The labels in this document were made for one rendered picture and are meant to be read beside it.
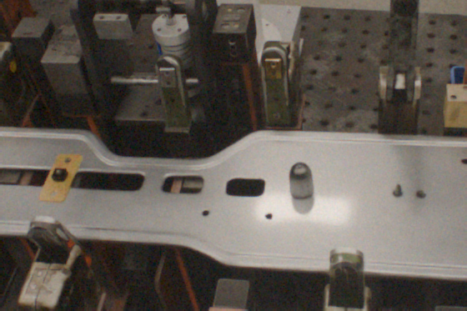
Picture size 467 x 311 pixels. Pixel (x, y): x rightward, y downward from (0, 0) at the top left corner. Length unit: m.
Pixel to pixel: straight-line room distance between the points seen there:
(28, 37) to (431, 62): 0.86
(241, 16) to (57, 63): 0.28
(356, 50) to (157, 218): 0.79
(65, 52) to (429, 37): 0.87
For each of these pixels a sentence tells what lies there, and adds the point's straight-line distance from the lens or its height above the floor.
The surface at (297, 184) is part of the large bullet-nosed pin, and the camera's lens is 0.88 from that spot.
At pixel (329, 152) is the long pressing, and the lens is 0.95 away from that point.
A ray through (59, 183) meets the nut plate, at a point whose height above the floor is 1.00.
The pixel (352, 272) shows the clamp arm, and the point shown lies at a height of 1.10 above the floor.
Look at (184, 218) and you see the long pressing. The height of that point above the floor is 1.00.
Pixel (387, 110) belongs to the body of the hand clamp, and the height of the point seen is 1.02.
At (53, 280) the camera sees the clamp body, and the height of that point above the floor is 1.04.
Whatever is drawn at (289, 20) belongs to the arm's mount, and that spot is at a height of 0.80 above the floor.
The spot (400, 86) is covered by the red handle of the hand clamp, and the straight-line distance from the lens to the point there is 0.95.
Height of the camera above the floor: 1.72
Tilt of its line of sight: 46 degrees down
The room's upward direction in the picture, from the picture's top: 7 degrees counter-clockwise
